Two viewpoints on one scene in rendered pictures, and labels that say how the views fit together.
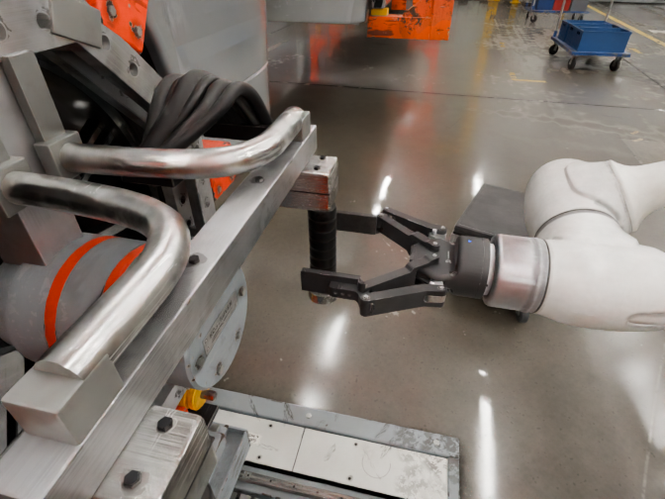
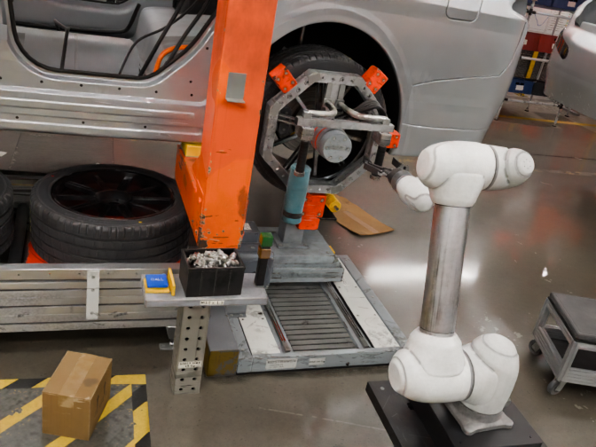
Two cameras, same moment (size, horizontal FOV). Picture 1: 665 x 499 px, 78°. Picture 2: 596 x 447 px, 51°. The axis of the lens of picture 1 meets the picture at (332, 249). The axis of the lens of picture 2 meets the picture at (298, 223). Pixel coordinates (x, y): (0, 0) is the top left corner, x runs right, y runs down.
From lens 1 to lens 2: 2.31 m
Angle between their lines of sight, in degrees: 48
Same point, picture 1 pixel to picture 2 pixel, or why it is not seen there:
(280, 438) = (353, 291)
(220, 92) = (372, 105)
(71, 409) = (306, 113)
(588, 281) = (403, 182)
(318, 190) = (379, 137)
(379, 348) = not seen: hidden behind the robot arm
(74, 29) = (357, 83)
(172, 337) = (320, 121)
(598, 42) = not seen: outside the picture
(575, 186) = not seen: hidden behind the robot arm
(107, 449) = (305, 122)
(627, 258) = (416, 182)
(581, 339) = (574, 428)
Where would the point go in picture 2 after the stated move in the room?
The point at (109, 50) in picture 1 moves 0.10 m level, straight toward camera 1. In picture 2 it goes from (364, 90) to (353, 92)
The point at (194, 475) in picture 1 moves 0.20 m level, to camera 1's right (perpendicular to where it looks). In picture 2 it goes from (309, 134) to (336, 153)
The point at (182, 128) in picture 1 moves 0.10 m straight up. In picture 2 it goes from (361, 109) to (366, 85)
